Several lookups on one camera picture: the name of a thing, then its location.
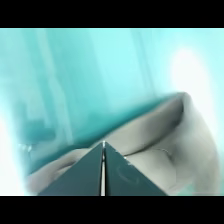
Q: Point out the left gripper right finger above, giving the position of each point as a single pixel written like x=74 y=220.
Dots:
x=128 y=178

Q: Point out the grey garment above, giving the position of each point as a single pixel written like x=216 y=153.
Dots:
x=156 y=143

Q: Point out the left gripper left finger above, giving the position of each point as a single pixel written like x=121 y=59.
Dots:
x=81 y=176

